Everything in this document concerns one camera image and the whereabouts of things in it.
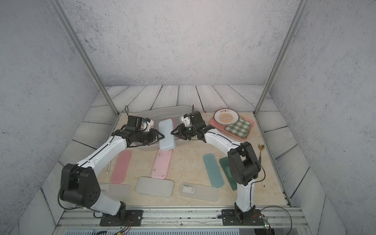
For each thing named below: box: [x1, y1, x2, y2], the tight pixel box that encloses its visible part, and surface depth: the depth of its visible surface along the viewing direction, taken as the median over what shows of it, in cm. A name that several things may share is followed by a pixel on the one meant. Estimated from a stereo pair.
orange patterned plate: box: [213, 108, 240, 125], surface depth 120 cm
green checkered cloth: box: [224, 118, 252, 139], surface depth 113 cm
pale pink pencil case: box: [151, 148, 172, 180], surface depth 93 cm
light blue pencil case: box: [158, 118, 176, 152], surface depth 86 cm
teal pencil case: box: [202, 153, 225, 189], surface depth 92 cm
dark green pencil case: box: [219, 156, 238, 191], surface depth 90 cm
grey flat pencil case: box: [135, 176, 174, 198], surface depth 84 cm
